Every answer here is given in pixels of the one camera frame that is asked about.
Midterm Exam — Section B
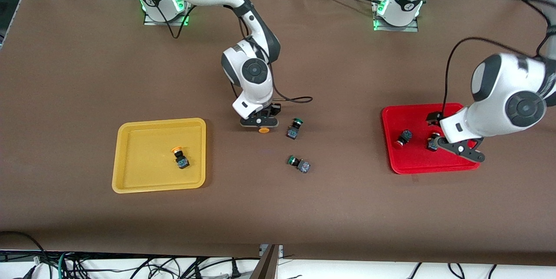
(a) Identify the brown table cover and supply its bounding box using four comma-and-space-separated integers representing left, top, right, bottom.
0, 0, 556, 266

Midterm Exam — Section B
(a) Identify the aluminium frame profile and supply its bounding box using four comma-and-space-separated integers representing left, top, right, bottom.
250, 244, 284, 279

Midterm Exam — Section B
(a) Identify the green push button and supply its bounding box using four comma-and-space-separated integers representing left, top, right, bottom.
286, 118, 304, 140
287, 155, 311, 174

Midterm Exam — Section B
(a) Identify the yellow plastic tray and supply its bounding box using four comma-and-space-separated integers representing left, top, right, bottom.
112, 117, 207, 194

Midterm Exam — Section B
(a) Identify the black left camera cable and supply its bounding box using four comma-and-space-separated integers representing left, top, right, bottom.
442, 0, 553, 117

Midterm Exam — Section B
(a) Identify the black right camera cable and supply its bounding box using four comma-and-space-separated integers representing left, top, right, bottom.
125, 0, 314, 104

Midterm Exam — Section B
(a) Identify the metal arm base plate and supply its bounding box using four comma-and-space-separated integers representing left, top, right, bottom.
372, 0, 420, 33
143, 0, 193, 27

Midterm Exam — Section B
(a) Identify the red plastic tray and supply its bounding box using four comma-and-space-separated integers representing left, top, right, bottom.
381, 103, 481, 175

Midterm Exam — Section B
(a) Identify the green floor cable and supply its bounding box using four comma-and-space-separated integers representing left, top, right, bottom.
57, 251, 73, 279

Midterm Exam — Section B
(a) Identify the black camera cable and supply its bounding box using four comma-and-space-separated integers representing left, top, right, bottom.
125, 0, 314, 104
442, 0, 553, 117

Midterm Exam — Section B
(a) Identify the red push button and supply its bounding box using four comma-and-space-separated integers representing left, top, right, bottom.
426, 131, 442, 153
394, 129, 414, 148

